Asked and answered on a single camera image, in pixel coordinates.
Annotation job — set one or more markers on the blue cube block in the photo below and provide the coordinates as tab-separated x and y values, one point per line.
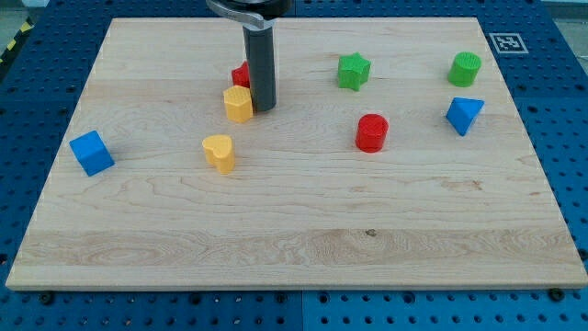
91	153

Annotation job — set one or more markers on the green cylinder block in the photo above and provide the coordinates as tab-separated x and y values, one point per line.
464	69

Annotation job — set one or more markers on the red cylinder block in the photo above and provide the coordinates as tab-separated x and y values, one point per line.
371	133

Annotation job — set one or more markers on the black bolt left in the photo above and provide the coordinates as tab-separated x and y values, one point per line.
46	298

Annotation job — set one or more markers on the yellow hexagon block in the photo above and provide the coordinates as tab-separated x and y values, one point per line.
238	104

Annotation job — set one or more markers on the wooden board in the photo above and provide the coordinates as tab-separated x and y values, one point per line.
303	208

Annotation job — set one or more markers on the blue triangle block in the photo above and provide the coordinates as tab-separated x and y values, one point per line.
463	112

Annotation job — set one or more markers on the white fiducial marker tag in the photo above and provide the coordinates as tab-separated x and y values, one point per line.
508	43

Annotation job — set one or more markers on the black bolt right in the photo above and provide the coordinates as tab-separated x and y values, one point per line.
556	294

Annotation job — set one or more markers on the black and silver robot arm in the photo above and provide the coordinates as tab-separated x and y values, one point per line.
252	14

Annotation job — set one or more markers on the yellow heart block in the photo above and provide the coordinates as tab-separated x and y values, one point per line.
219	152

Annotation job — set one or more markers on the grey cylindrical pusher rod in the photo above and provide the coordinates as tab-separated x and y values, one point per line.
260	55

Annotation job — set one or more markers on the red star block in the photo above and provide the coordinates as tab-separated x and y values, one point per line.
240	75

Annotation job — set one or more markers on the green star block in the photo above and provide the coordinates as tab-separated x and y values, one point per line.
353	71

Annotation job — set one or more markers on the black bolt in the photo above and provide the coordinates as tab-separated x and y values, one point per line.
556	294
46	298

